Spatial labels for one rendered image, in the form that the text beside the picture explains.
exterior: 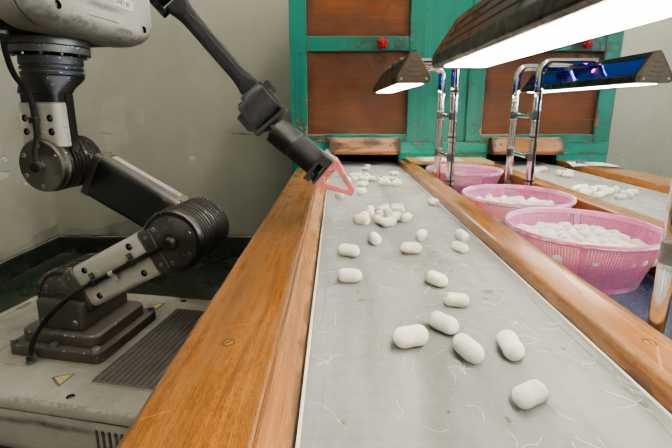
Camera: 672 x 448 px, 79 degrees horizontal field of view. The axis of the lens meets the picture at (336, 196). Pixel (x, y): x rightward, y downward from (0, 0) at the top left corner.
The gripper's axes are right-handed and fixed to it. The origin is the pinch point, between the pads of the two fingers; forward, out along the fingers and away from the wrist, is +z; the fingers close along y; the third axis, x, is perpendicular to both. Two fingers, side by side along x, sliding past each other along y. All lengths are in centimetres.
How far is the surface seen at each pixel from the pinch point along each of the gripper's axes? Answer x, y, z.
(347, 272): 5.1, -28.6, 3.9
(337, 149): 2, 88, -5
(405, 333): 1.3, -44.6, 8.6
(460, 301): -3.2, -35.6, 15.1
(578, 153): -62, 97, 76
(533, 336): -6.4, -41.4, 20.8
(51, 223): 172, 178, -119
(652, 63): -65, 18, 36
